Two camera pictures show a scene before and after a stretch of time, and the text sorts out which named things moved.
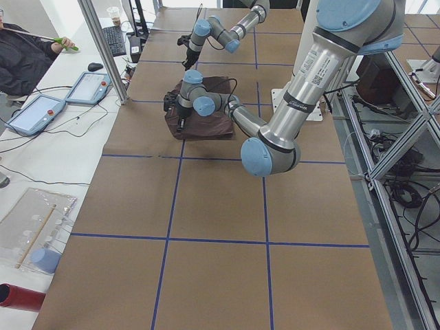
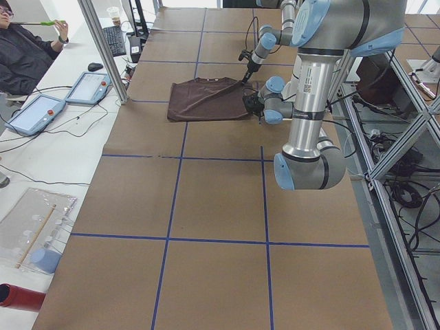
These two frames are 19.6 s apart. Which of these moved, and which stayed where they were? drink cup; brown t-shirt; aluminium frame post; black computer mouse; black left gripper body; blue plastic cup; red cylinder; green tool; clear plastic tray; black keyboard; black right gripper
Moved: black right gripper; green tool; brown t-shirt; black left gripper body
Stayed: red cylinder; aluminium frame post; black computer mouse; drink cup; blue plastic cup; black keyboard; clear plastic tray
